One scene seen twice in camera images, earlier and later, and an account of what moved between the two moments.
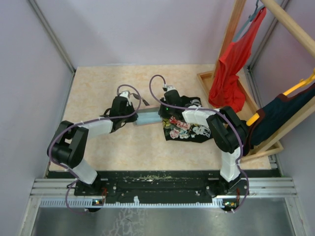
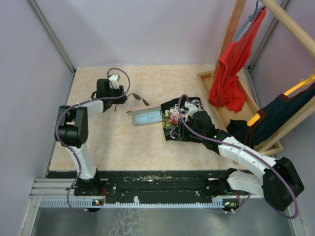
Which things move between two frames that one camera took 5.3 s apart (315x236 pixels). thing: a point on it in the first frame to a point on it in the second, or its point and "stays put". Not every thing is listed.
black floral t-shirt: (176, 128) stays put
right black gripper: (163, 113) to (179, 132)
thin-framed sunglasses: (138, 97) stays put
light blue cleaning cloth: (148, 118) stays put
